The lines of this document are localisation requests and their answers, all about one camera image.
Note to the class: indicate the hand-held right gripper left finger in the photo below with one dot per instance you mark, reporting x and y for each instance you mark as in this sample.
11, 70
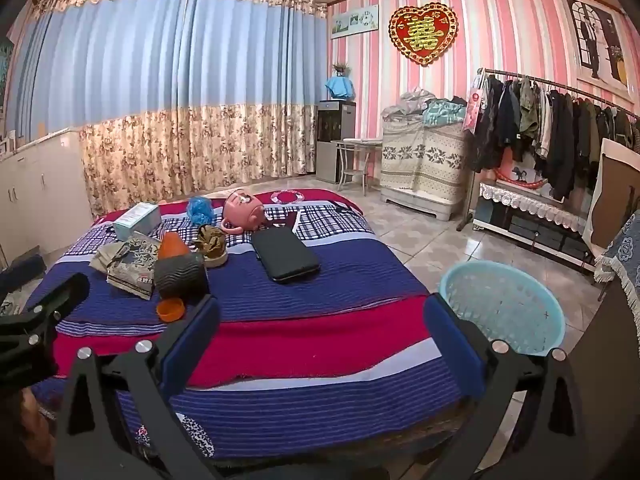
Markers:
192, 340

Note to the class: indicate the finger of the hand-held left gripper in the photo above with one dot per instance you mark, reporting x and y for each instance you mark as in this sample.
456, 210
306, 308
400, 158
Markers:
55, 300
22, 269

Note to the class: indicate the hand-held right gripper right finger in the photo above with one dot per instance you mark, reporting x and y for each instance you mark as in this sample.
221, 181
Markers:
452, 350

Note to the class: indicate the orange round lid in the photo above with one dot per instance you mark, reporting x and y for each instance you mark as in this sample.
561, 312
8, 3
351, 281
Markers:
170, 310

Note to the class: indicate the black ribbed cylinder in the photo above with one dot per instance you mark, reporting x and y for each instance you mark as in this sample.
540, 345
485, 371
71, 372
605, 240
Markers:
180, 277

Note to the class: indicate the beige cloth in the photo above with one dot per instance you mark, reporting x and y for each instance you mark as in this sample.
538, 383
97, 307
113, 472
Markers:
105, 257

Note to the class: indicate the light blue plastic basket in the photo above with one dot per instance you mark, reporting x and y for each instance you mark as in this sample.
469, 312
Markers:
505, 305

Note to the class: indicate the orange cone cup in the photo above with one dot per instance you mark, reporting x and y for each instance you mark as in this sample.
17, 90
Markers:
172, 247

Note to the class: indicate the brown woven toy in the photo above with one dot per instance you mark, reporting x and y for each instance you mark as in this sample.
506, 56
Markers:
210, 244

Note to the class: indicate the light green tissue box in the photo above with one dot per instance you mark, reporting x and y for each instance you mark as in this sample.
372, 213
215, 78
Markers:
136, 220

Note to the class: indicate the black zip case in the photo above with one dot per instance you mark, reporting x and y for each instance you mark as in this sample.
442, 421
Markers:
285, 257

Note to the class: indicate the small picture frames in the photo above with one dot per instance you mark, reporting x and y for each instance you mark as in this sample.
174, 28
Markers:
7, 141

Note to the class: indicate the striped blue red blanket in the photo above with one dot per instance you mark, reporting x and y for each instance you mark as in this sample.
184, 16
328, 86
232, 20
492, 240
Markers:
320, 320

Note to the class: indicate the pink face mask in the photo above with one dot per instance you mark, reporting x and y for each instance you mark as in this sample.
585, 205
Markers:
242, 212

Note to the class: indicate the low dark cabinet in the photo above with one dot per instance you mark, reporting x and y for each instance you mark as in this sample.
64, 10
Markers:
535, 232

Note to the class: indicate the white plastic cabinet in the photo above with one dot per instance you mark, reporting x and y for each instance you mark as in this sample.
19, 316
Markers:
420, 202

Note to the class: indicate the dark brown furniture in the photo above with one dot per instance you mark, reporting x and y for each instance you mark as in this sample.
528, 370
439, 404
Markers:
610, 375

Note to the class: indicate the white lace cloth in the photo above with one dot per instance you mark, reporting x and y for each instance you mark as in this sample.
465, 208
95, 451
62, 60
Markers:
530, 205

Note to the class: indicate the patterned beige blanket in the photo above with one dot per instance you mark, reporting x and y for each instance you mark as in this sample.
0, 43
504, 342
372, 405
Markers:
425, 160

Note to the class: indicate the small metal table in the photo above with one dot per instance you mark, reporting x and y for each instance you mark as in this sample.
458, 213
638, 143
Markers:
357, 145

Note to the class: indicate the brown folding table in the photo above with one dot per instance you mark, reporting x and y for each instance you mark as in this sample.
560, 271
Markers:
615, 185

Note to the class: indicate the grey water dispenser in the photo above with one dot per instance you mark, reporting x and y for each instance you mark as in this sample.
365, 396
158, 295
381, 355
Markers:
332, 145

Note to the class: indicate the pink hanging packet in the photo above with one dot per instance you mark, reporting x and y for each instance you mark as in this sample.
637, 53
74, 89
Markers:
474, 105

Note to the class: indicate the row of hanging clothes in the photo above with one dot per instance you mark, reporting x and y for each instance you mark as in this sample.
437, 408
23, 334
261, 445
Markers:
555, 125

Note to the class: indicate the pile of clothes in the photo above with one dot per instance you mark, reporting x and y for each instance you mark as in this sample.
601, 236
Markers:
415, 105

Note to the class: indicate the blue floral curtain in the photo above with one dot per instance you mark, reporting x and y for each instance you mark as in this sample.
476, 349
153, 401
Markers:
175, 60

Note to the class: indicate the metal clothes rack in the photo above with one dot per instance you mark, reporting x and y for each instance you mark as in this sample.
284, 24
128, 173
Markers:
545, 85

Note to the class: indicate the blue cloth cover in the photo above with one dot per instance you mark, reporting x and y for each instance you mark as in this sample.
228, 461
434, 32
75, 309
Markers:
341, 87

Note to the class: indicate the small potted plant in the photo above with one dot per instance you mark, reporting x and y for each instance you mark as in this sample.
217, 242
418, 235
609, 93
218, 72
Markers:
341, 69

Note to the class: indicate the red gold heart decoration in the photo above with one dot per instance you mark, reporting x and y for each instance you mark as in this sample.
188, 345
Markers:
422, 35

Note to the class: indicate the white wall cabinets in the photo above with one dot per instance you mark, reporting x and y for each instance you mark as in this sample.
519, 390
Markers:
40, 185

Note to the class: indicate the teal wall picture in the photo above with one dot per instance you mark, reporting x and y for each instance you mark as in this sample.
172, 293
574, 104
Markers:
5, 75

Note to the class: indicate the wall poster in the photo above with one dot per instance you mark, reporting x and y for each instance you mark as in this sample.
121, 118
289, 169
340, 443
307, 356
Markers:
597, 40

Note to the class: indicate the wall clock picture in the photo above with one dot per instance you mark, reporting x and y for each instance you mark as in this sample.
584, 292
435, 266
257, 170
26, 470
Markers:
352, 22

